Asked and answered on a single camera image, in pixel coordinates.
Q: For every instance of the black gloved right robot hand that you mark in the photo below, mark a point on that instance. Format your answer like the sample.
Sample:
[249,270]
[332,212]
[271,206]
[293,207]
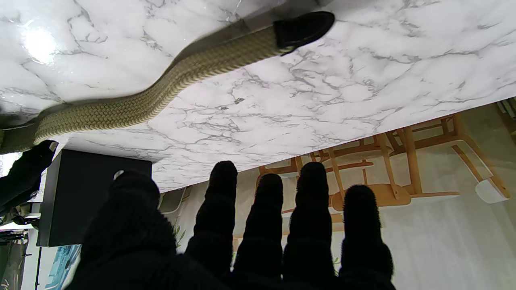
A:
[20,177]

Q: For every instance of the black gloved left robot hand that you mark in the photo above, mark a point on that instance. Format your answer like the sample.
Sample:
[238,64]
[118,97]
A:
[133,241]

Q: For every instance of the black square storage box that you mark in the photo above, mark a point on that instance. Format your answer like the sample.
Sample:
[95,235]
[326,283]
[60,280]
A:
[76,201]

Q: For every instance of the beige woven belt looped end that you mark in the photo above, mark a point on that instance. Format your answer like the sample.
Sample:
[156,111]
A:
[161,88]

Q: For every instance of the printed room scene backdrop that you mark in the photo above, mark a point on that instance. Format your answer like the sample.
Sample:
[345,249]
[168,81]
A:
[443,221]

